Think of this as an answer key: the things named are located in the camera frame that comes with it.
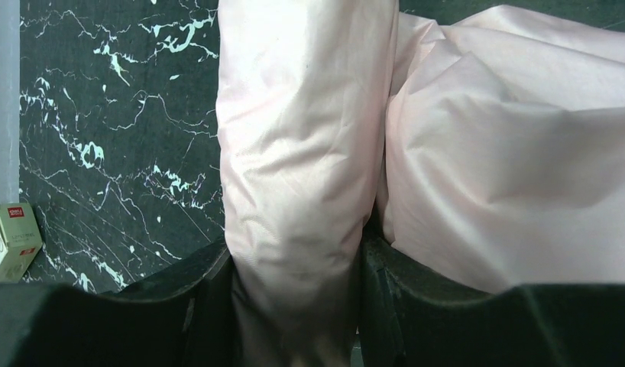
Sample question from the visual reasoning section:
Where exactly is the black and pink folding umbrella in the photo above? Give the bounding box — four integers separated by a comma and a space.
215, 1, 625, 366

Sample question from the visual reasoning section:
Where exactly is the white small box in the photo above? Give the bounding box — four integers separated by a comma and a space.
0, 203, 43, 283

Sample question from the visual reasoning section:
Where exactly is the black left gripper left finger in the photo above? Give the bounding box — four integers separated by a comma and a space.
0, 239, 235, 366

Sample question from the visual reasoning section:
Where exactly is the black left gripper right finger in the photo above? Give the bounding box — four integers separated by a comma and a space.
359, 230, 625, 366

